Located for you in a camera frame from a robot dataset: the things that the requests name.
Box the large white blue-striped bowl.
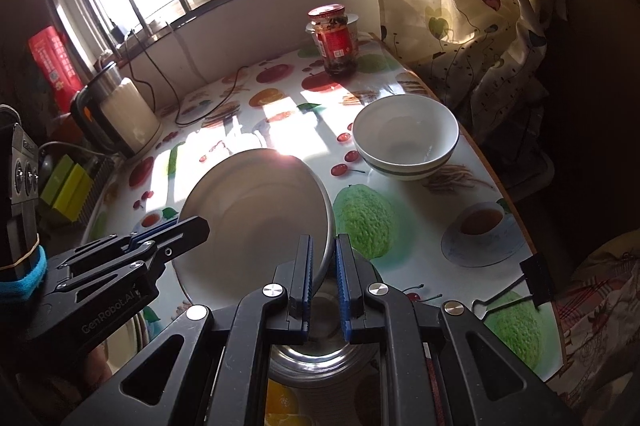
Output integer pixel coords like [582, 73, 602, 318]
[175, 147, 336, 309]

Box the white electric kettle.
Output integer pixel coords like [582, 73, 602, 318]
[70, 61, 163, 159]

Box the black cable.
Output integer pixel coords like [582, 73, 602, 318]
[122, 31, 251, 127]

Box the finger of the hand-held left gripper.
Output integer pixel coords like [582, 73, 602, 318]
[52, 219, 180, 293]
[127, 215, 212, 276]

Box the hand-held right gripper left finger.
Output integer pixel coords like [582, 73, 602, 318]
[60, 233, 316, 426]

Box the small white blue-striped bowl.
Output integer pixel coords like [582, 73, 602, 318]
[352, 95, 460, 182]

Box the orange tray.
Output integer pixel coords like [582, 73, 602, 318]
[50, 111, 86, 144]

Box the stainless steel bowl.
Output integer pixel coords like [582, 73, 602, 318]
[267, 276, 386, 389]

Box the patterned blanket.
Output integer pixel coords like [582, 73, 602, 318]
[550, 231, 640, 407]

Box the large black binder clip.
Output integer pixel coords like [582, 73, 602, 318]
[472, 253, 558, 312]

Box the red package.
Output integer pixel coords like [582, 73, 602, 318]
[27, 25, 86, 114]

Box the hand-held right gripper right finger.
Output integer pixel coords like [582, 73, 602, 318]
[335, 233, 583, 426]

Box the glass jar with red label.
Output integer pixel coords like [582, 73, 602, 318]
[307, 5, 360, 77]

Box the white cable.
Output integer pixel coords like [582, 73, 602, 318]
[167, 24, 203, 84]

